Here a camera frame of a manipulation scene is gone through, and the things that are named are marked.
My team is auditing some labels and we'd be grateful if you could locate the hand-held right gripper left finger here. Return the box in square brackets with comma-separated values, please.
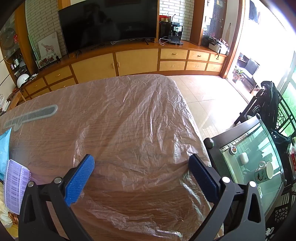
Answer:
[18, 154, 96, 241]

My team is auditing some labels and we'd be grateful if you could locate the black coffee machine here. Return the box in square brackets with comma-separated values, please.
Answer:
[170, 22, 184, 45]

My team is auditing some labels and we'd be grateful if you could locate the dark glass-top side table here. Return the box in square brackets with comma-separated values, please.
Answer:
[203, 115, 289, 223]

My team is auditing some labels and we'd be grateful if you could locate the light blue shopping bag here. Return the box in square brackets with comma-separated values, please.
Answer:
[0, 128, 12, 181]

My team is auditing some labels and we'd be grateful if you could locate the giraffe picture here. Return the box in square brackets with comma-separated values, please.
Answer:
[38, 31, 62, 62]

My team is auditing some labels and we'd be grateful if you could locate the potted plant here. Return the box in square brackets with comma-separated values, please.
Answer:
[232, 67, 244, 83]

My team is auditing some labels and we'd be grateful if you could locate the dark wooden chair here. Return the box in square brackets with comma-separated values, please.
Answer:
[233, 93, 296, 139]

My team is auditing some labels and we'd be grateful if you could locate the large black television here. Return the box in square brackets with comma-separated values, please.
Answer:
[58, 0, 159, 54]

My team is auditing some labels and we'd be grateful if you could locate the flower picture frame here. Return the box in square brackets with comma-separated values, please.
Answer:
[35, 56, 58, 69]

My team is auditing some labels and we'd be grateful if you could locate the black jacket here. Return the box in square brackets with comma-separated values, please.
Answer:
[260, 81, 281, 130]

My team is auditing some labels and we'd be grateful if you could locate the dark outdoor bench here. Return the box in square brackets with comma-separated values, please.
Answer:
[237, 53, 260, 93]

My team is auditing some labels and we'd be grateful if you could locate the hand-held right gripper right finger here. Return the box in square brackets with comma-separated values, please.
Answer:
[188, 153, 266, 241]

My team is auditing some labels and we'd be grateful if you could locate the black box appliance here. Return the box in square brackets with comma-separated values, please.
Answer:
[160, 22, 171, 43]

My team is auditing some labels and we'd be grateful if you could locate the white helmet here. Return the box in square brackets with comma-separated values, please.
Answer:
[17, 74, 30, 88]

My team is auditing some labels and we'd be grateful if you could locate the pale yellow drawstring bag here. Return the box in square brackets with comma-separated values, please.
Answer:
[0, 179, 19, 237]

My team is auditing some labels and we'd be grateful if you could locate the white printed mug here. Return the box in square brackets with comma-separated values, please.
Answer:
[254, 161, 274, 184]

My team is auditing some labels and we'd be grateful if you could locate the long wooden cabinet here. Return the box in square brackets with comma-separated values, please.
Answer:
[22, 39, 228, 100]

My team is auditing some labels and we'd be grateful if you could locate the stack of books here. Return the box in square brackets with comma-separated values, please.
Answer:
[0, 94, 12, 116]

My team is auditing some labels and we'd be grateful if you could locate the black bag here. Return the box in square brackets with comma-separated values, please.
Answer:
[270, 130, 292, 153]

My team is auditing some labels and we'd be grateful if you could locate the hanging dark garment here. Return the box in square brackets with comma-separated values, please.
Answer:
[248, 2, 259, 23]

